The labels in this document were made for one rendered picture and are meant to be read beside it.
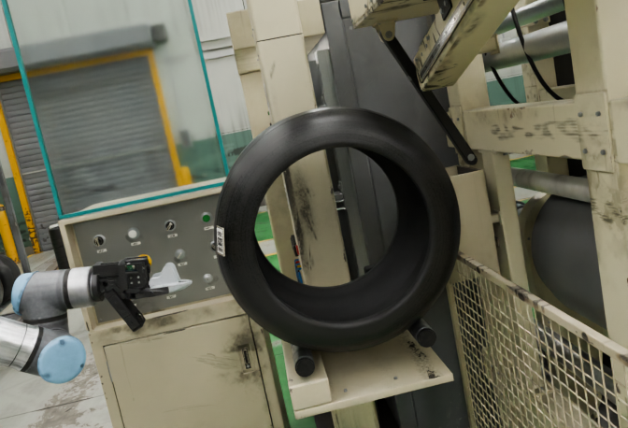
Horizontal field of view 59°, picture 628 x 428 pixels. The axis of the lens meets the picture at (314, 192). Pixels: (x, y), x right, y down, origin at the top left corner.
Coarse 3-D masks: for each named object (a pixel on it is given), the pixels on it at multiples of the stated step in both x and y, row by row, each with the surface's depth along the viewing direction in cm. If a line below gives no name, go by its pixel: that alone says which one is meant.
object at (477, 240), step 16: (464, 176) 153; (480, 176) 154; (464, 192) 154; (480, 192) 154; (464, 208) 154; (480, 208) 155; (464, 224) 155; (480, 224) 155; (464, 240) 155; (480, 240) 156; (480, 256) 156; (496, 256) 157; (464, 272) 156; (496, 272) 157
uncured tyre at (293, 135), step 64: (320, 128) 117; (384, 128) 119; (256, 192) 116; (448, 192) 123; (256, 256) 145; (384, 256) 151; (448, 256) 123; (256, 320) 123; (320, 320) 123; (384, 320) 123
